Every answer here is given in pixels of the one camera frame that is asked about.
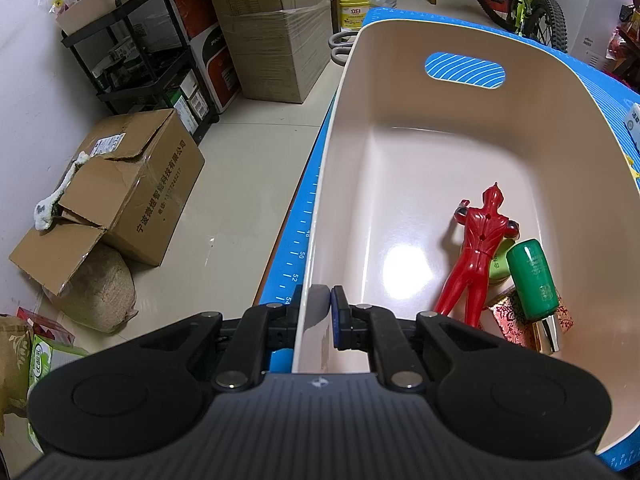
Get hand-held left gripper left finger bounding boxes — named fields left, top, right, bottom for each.
left=135, top=285, right=306, bottom=394

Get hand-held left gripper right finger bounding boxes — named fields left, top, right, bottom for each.
left=330, top=285, right=506, bottom=392

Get red toy figure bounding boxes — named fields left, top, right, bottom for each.
left=433, top=182, right=521, bottom=328

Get red patterned box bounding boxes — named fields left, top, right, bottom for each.
left=482, top=287, right=575, bottom=348

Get green round tin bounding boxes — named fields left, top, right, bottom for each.
left=487, top=237, right=521, bottom=286

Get beige plastic storage bin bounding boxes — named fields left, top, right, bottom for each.
left=291, top=20, right=640, bottom=456

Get green bottle with silver cap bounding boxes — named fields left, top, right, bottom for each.
left=506, top=240, right=562, bottom=356

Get blue silicone mat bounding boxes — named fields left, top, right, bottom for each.
left=257, top=7, right=640, bottom=473

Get torn open cardboard box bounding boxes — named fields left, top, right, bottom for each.
left=9, top=108, right=206, bottom=297

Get beige sack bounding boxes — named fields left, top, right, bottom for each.
left=42, top=245, right=138, bottom=333

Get red packet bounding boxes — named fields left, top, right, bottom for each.
left=17, top=307, right=76, bottom=346

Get green and white carton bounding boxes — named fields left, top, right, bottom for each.
left=27, top=335, right=88, bottom=453

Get white foam piece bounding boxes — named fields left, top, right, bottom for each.
left=34, top=152, right=91, bottom=233

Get red and black appliance box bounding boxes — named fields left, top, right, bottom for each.
left=172, top=0, right=241, bottom=113

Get plastic wrapped cardboard box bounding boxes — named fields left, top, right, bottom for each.
left=215, top=0, right=333, bottom=105

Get brown patterned bag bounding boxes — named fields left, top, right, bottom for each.
left=0, top=315, right=36, bottom=436

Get yellow detergent bottle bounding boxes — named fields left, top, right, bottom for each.
left=338, top=0, right=373, bottom=33

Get black utility cart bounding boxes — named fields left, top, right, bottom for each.
left=61, top=0, right=221, bottom=136

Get white patterned tissue box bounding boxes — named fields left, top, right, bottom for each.
left=624, top=102, right=640, bottom=153

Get black and yellow bicycle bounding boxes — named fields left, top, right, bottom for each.
left=470, top=0, right=571, bottom=53

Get grey handled scissors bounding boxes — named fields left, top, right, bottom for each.
left=327, top=31, right=361, bottom=67

